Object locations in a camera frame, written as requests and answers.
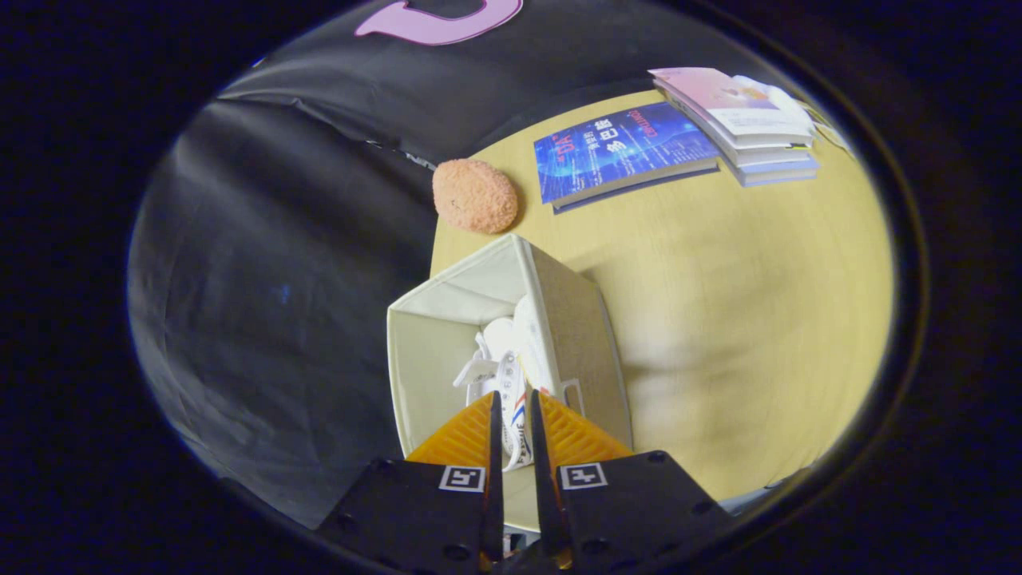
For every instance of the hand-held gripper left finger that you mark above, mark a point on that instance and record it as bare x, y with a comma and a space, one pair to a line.
495, 479

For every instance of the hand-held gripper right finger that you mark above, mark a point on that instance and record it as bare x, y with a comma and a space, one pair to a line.
544, 479

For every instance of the white canvas shoe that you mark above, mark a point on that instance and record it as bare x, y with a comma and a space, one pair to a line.
499, 339
531, 343

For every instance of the beige fabric storage box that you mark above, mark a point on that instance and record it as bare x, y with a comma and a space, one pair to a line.
571, 319

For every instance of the peach fuzzy oval sponge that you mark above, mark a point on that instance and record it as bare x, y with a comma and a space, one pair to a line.
475, 196

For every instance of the black backdrop cloth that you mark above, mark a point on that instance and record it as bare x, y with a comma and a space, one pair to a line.
263, 303

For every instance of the blue cover book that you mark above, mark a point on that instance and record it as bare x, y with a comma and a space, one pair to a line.
623, 152

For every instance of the pale blue book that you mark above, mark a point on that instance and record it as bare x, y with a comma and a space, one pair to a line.
778, 172

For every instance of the white book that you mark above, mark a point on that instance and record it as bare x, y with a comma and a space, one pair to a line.
770, 154

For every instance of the pink cover book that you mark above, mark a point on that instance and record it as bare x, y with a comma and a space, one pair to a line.
722, 100

